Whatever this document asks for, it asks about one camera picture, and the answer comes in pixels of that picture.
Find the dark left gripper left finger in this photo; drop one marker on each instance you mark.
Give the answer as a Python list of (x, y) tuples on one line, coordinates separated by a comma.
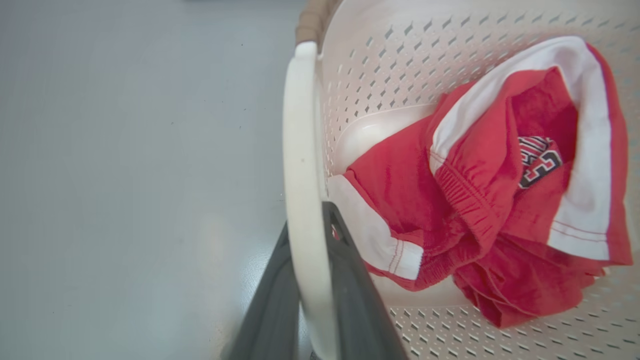
[(270, 315)]

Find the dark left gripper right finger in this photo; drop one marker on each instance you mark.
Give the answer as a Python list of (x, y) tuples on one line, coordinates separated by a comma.
[(357, 310)]

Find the white perforated laundry basket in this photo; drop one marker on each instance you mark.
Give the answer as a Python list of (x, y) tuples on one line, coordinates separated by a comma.
[(380, 65)]

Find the red and white sports garment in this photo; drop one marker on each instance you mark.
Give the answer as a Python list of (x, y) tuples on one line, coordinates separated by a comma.
[(480, 215)]

